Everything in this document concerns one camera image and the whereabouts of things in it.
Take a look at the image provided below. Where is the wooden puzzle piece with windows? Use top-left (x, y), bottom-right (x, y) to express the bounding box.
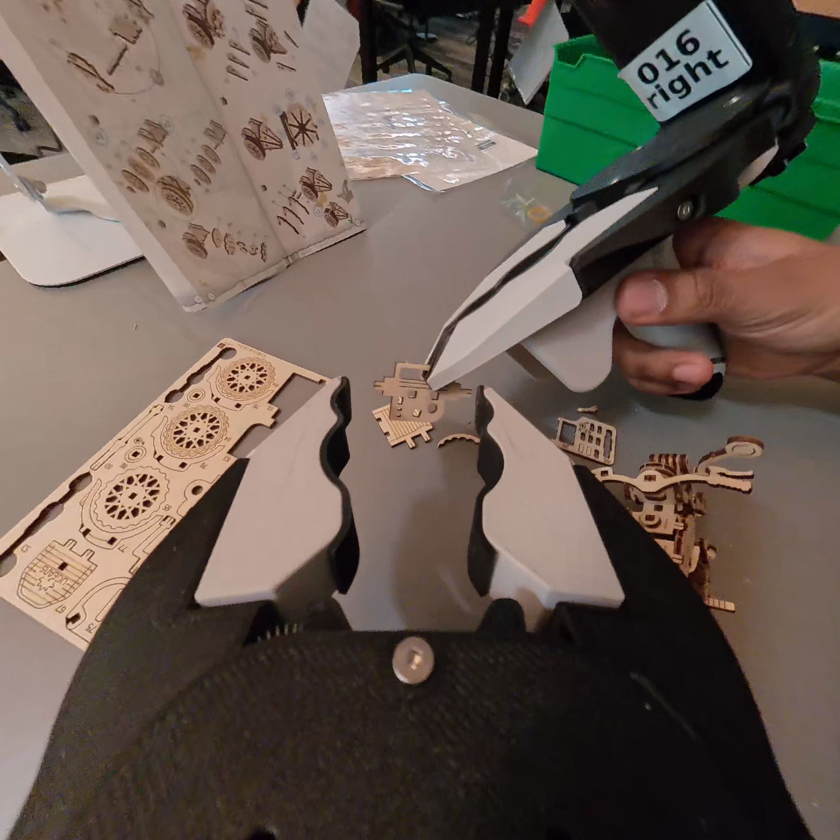
top-left (554, 415), bottom-right (618, 466)

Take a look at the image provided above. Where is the grey desk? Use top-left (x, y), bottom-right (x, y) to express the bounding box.
top-left (0, 72), bottom-right (840, 840)

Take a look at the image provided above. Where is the tabbed wooden puzzle piece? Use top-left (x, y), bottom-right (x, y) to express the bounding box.
top-left (374, 361), bottom-right (472, 424)

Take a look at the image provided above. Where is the model instruction booklet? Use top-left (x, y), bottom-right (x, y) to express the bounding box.
top-left (0, 0), bottom-right (368, 312)

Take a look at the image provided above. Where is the wooden mechanical model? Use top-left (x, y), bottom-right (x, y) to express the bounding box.
top-left (591, 436), bottom-right (765, 613)

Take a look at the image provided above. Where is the black office chair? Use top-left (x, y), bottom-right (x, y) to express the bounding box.
top-left (364, 0), bottom-right (454, 83)

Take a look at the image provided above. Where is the wooden puzzle sheet with wheels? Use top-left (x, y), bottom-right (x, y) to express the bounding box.
top-left (0, 338), bottom-right (332, 651)

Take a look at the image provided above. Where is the small clear parts bag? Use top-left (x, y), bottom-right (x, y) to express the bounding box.
top-left (502, 190), bottom-right (552, 224)

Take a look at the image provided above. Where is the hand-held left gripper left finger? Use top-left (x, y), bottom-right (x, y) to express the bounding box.
top-left (195, 376), bottom-right (361, 608)

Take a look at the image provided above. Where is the clear plastic bag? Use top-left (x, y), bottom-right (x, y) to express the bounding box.
top-left (322, 88), bottom-right (539, 194)

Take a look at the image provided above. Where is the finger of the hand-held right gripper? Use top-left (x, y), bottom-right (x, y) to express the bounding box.
top-left (425, 185), bottom-right (659, 392)
top-left (432, 217), bottom-right (572, 368)

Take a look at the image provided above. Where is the striped wooden puzzle piece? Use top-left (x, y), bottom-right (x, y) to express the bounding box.
top-left (372, 403), bottom-right (434, 449)

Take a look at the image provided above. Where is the green plastic bin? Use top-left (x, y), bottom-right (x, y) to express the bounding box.
top-left (535, 33), bottom-right (840, 240)

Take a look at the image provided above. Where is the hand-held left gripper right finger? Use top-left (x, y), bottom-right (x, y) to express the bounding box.
top-left (469, 386), bottom-right (626, 631)

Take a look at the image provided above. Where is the person's right hand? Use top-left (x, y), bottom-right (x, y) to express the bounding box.
top-left (613, 217), bottom-right (840, 398)

